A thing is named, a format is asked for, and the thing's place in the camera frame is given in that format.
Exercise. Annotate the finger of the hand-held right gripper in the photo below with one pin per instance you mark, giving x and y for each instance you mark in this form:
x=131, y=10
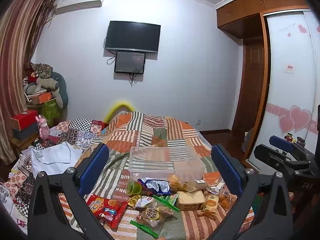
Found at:
x=265, y=155
x=282, y=141

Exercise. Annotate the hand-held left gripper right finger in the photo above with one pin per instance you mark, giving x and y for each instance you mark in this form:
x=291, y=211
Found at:
x=225, y=165

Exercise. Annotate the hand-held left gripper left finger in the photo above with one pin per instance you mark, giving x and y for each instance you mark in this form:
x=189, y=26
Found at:
x=100, y=160

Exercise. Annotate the beige bread packet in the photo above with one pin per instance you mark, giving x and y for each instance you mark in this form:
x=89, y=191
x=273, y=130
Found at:
x=191, y=200

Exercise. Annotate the clear plastic container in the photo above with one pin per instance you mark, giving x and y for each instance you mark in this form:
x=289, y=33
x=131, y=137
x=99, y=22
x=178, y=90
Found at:
x=150, y=160

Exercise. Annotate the green snack packet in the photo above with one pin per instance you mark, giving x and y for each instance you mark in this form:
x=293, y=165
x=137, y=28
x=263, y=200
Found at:
x=170, y=200

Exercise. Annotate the clear bag of fried snacks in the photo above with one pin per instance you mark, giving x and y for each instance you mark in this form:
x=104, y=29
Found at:
x=177, y=181

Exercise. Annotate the small red jar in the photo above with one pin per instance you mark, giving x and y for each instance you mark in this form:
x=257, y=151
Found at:
x=289, y=137

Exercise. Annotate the grey blue bag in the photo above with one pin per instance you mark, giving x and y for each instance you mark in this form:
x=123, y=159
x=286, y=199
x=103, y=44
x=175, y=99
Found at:
x=248, y=140

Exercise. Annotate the orange brown pastry packet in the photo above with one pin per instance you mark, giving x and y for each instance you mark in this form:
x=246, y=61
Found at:
x=226, y=198

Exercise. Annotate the checkered patchwork blanket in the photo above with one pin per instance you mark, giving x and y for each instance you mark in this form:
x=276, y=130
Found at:
x=77, y=132

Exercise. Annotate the round cookie packet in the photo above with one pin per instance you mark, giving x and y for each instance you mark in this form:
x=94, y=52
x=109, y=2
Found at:
x=211, y=202

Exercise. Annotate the green jelly cup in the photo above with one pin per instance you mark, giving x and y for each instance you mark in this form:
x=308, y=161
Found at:
x=133, y=187

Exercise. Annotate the white plastic bag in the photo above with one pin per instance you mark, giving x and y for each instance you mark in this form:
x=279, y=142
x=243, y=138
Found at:
x=55, y=157

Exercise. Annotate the red snack packet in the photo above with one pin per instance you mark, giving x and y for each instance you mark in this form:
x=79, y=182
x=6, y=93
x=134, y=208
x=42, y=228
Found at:
x=105, y=208

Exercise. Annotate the yellow patterned snack packet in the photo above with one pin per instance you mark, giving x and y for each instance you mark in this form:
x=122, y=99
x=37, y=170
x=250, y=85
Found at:
x=133, y=201

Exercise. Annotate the yellow foam tube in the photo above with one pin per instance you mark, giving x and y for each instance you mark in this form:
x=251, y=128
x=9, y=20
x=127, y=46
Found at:
x=117, y=106

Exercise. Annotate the orange striped patchwork quilt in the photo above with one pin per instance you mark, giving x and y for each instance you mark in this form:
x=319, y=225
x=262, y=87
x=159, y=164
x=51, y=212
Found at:
x=150, y=130

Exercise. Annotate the white pink snack packet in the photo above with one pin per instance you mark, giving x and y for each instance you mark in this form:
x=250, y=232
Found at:
x=146, y=201

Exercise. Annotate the brown wooden door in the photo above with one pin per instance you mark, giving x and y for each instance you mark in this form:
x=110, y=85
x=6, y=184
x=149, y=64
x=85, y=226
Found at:
x=250, y=85

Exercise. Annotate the pink toy rabbit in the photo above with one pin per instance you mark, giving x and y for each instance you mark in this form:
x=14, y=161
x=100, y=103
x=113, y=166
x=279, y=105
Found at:
x=43, y=128

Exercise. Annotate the blue crinkled snack bag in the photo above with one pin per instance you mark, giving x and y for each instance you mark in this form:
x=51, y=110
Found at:
x=160, y=187

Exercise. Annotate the green patterned bag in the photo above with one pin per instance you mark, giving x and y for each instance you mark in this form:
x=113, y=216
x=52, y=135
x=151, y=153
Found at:
x=51, y=112

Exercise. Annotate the brown label snack packet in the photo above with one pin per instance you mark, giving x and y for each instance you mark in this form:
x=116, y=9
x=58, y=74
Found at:
x=152, y=215

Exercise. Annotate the grey box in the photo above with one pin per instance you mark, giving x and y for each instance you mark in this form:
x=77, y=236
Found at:
x=25, y=133

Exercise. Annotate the green stick packet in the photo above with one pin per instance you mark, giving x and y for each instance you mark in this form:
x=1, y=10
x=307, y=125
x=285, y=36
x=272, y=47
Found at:
x=143, y=227

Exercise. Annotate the orange cardboard box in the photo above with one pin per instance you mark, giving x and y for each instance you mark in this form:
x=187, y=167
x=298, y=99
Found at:
x=42, y=98

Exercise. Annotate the red box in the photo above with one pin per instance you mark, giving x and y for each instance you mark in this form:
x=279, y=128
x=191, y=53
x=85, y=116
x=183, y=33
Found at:
x=23, y=120

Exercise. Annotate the wooden wardrobe with sliding door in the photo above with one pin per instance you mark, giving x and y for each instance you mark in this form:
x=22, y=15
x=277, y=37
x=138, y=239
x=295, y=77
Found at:
x=287, y=55

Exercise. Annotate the striped brown curtain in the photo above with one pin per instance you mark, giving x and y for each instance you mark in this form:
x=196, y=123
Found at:
x=17, y=55

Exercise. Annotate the white air conditioner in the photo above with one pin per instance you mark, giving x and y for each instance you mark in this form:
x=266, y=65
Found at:
x=80, y=1

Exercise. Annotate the small black wall monitor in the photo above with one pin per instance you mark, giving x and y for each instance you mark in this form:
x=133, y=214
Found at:
x=130, y=62

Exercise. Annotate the black wall television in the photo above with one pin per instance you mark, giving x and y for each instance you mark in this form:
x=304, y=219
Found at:
x=132, y=36

